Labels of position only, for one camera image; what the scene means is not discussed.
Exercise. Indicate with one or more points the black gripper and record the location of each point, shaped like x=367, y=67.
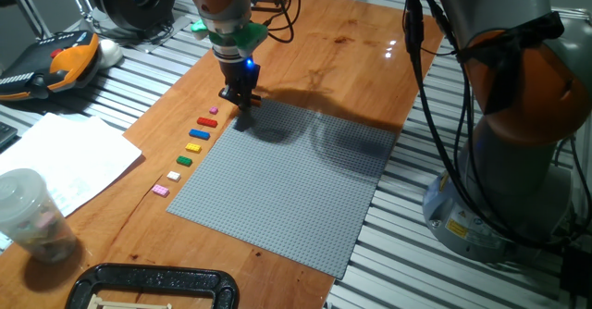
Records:
x=236, y=72

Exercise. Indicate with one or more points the narrow orange Lego plate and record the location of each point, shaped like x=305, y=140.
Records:
x=255, y=101

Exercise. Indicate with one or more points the small purple Lego plate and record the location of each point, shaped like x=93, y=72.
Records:
x=213, y=110

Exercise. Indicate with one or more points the gray orange robot arm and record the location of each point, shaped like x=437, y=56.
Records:
x=518, y=91

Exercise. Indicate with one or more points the long red Lego brick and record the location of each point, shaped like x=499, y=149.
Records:
x=207, y=122

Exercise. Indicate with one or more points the long blue Lego brick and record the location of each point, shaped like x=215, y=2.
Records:
x=199, y=134

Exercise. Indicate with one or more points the yellow Lego brick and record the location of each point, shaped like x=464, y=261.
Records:
x=193, y=147

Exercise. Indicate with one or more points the dark green Lego brick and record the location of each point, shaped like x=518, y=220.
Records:
x=184, y=161

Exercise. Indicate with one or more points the white Lego brick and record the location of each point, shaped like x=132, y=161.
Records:
x=173, y=176

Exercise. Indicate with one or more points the gray Lego baseplate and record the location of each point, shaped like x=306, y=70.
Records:
x=287, y=193

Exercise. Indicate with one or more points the light pink Lego brick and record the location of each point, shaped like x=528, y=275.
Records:
x=160, y=190

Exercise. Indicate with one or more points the glossy wooden board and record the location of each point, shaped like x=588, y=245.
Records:
x=324, y=45

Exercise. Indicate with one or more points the white paper sheets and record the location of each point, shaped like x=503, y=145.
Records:
x=69, y=156

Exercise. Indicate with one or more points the orange black teach pendant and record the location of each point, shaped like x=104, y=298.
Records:
x=55, y=64

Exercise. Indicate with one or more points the black metal C-clamp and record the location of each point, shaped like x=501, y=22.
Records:
x=152, y=276

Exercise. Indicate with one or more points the black keyboard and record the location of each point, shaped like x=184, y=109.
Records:
x=5, y=135

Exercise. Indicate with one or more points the clear plastic cup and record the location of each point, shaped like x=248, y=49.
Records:
x=32, y=216

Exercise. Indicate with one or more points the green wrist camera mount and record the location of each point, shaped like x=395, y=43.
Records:
x=247, y=38

